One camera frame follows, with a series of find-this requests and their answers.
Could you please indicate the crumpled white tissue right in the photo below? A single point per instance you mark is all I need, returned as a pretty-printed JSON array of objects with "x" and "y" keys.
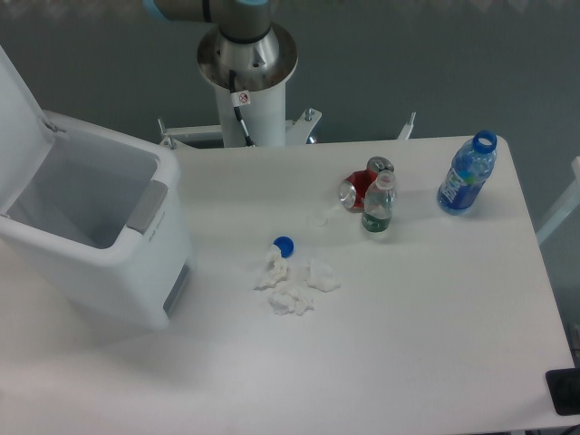
[{"x": 321, "y": 276}]

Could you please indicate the crushed red soda can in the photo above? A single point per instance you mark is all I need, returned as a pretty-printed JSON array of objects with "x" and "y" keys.
[{"x": 351, "y": 192}]

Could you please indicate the white trash can lid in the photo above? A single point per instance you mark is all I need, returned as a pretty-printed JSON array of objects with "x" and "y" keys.
[{"x": 26, "y": 135}]

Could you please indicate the crumpled white tissue bottom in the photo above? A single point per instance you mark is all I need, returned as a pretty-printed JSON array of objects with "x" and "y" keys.
[{"x": 291, "y": 299}]

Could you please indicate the black device at edge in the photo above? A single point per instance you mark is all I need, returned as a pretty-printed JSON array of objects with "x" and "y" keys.
[{"x": 563, "y": 385}]

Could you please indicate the white trash can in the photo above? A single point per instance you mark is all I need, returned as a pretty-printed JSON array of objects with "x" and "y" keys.
[{"x": 99, "y": 217}]

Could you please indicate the crumpled white tissue left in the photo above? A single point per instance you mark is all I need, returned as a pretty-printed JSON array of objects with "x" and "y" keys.
[{"x": 276, "y": 269}]

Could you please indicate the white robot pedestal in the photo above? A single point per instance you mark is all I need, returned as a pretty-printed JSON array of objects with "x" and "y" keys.
[{"x": 248, "y": 119}]

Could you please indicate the white table bracket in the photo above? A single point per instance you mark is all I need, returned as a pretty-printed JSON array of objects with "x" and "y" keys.
[{"x": 407, "y": 128}]

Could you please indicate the clear green-label bottle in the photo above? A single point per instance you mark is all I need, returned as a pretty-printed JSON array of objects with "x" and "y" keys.
[{"x": 378, "y": 202}]

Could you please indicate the blue bottle cap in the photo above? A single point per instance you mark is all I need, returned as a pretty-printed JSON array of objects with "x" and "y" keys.
[{"x": 286, "y": 245}]

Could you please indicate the blue drink bottle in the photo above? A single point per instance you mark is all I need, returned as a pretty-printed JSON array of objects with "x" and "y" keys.
[{"x": 469, "y": 170}]

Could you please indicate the white frame at right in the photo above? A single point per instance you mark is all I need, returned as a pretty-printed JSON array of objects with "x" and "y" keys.
[{"x": 564, "y": 205}]

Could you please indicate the crumpled white tissue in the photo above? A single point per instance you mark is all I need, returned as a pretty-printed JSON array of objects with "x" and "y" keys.
[
  {"x": 276, "y": 269},
  {"x": 291, "y": 299},
  {"x": 321, "y": 276}
]

